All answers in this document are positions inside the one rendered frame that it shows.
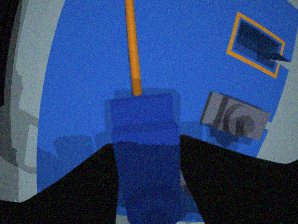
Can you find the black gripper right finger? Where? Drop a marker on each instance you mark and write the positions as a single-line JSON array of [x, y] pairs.
[[231, 188]]

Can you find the blue flat plate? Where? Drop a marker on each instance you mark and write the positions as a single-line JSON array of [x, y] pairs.
[[212, 56]]

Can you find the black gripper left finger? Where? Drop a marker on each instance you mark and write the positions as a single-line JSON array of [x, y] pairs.
[[87, 195]]

